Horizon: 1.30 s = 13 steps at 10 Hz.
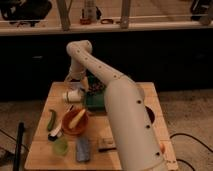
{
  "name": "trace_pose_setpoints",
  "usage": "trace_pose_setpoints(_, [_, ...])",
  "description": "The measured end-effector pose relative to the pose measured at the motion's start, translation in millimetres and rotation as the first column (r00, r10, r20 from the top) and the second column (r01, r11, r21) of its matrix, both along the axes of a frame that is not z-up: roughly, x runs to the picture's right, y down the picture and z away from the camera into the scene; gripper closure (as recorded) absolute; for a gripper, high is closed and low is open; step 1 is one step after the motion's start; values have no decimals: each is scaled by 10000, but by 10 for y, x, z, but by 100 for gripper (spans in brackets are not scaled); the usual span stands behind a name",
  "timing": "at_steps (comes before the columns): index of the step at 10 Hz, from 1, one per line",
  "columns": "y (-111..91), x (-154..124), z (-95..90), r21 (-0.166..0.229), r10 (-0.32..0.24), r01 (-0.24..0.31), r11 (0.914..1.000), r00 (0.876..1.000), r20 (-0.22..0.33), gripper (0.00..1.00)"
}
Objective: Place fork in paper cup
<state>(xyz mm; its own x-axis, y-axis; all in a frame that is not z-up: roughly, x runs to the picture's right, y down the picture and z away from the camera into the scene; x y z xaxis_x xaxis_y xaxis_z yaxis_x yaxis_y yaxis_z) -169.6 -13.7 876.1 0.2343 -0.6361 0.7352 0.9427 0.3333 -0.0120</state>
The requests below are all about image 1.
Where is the small brown block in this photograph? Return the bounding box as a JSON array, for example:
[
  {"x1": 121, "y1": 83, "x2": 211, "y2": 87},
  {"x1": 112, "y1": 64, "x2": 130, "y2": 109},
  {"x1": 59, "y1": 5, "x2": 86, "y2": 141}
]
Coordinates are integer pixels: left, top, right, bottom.
[{"x1": 98, "y1": 138, "x2": 115, "y2": 149}]

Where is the green cucumber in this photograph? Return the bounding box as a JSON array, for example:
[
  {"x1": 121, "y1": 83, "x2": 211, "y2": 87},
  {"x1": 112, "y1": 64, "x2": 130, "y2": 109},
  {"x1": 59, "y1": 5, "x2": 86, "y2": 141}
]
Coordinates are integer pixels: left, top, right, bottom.
[{"x1": 47, "y1": 109, "x2": 57, "y2": 131}]

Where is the white handled utensil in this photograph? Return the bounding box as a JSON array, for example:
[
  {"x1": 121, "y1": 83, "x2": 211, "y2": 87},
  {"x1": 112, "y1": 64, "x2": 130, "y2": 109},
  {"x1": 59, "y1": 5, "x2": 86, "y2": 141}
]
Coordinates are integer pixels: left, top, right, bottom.
[{"x1": 47, "y1": 104, "x2": 75, "y2": 142}]

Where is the black bag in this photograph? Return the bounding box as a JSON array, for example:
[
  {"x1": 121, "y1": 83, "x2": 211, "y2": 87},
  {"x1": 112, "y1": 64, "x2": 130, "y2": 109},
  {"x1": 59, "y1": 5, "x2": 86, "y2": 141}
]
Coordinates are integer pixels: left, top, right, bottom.
[{"x1": 0, "y1": 0, "x2": 52, "y2": 26}]

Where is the yellow banana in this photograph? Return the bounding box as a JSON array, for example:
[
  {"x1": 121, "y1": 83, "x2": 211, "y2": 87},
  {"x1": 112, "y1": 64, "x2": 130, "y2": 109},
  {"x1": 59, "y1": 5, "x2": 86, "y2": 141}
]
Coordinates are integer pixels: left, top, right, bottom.
[{"x1": 69, "y1": 109, "x2": 86, "y2": 129}]

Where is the green box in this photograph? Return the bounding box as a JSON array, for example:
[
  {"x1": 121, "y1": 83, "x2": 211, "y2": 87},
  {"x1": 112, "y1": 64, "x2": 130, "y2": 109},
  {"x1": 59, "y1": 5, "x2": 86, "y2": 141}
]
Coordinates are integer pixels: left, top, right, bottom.
[{"x1": 84, "y1": 75, "x2": 105, "y2": 111}]

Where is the light green plastic cup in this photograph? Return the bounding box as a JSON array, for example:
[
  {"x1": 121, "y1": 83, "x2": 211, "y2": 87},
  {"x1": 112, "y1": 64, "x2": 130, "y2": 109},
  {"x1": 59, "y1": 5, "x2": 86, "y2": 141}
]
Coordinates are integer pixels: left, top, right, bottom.
[{"x1": 53, "y1": 138, "x2": 68, "y2": 156}]

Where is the black cable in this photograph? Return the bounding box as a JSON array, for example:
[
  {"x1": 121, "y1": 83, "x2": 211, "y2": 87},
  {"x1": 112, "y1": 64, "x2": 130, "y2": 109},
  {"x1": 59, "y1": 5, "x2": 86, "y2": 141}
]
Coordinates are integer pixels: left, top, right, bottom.
[{"x1": 169, "y1": 132, "x2": 213, "y2": 171}]

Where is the orange bowl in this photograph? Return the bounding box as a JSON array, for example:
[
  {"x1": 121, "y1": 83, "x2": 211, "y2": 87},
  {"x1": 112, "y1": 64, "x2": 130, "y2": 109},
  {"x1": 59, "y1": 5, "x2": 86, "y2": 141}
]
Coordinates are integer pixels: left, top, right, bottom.
[{"x1": 62, "y1": 109, "x2": 88, "y2": 136}]

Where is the blue grey sponge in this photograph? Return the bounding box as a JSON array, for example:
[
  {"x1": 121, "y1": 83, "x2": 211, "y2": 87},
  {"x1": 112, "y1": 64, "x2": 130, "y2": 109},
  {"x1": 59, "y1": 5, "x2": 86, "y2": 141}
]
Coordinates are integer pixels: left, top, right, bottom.
[{"x1": 76, "y1": 137, "x2": 90, "y2": 162}]

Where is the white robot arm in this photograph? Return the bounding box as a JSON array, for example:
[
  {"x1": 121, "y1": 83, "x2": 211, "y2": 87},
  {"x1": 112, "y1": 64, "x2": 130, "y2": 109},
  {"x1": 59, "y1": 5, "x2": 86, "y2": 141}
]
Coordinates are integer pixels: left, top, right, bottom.
[{"x1": 66, "y1": 40, "x2": 168, "y2": 171}]

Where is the black pole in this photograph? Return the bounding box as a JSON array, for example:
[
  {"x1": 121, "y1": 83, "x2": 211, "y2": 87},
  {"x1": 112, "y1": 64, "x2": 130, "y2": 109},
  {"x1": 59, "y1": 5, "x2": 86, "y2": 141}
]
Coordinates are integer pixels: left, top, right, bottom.
[{"x1": 13, "y1": 122, "x2": 25, "y2": 171}]

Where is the metal frame post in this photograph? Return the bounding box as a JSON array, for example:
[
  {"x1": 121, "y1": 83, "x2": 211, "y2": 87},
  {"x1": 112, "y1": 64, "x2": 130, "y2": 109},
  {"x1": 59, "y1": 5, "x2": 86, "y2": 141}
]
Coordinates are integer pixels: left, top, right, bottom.
[
  {"x1": 120, "y1": 0, "x2": 131, "y2": 29},
  {"x1": 56, "y1": 0, "x2": 70, "y2": 31}
]

